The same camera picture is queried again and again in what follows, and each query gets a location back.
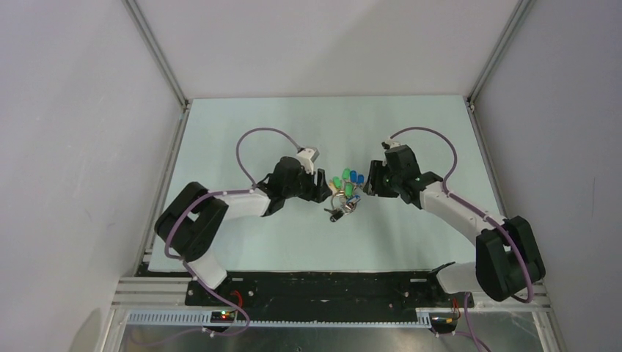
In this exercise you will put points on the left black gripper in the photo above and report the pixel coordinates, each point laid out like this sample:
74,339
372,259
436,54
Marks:
321,190

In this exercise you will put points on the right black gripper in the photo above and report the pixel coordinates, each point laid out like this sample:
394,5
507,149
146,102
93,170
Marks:
373,185

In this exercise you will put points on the keyring with coloured keys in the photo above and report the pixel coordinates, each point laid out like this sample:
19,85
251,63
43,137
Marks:
345,197

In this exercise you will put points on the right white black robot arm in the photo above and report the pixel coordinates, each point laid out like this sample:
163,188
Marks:
507,260

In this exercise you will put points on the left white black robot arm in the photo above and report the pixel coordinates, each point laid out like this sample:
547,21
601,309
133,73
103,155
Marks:
188,226

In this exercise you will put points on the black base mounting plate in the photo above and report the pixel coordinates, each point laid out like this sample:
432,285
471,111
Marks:
259,289

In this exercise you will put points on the right controller board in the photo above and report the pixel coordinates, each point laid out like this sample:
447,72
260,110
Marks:
437,321

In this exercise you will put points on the controller board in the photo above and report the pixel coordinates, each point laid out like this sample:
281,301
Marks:
437,321
222,317

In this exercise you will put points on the left controller board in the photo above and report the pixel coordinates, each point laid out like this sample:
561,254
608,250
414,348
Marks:
222,317

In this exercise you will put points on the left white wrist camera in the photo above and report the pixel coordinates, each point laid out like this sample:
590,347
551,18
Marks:
307,157

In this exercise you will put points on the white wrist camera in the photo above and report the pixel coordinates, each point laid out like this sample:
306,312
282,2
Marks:
388,144
307,157

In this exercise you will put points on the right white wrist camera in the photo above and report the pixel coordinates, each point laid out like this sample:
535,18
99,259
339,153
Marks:
388,144

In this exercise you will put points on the aluminium frame rail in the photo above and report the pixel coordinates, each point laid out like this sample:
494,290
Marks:
162,301

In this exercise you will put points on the left aluminium corner post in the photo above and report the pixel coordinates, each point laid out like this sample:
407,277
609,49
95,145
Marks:
146,33

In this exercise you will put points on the aluminium corner post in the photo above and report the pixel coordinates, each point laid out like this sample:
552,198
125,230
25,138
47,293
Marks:
510,29
146,33

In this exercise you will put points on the right aluminium corner post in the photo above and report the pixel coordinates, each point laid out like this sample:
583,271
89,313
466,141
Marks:
510,29

